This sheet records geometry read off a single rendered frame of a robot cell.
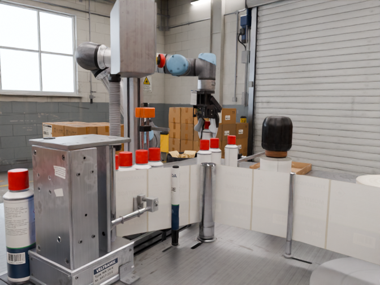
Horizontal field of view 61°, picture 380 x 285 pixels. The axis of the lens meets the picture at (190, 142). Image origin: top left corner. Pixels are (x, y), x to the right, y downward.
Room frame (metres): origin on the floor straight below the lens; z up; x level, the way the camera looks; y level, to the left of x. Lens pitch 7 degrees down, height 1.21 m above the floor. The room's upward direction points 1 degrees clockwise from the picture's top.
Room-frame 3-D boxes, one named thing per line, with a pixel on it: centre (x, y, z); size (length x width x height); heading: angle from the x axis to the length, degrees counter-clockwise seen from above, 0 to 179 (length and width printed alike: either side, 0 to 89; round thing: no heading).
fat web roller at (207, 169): (0.75, -0.04, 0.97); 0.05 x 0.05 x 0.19
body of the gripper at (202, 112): (1.38, -0.06, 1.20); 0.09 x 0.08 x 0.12; 146
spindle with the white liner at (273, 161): (0.88, -0.24, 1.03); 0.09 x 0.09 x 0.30
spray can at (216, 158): (1.15, -0.09, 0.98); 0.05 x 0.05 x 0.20
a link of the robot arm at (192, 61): (1.39, 0.03, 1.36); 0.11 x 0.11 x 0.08; 82
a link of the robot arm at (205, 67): (1.39, -0.06, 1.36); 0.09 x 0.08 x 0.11; 82
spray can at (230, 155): (1.26, -0.17, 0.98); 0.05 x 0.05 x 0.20
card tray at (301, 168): (1.80, -0.52, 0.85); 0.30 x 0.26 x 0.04; 146
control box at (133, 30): (0.93, 0.17, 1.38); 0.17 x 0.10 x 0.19; 21
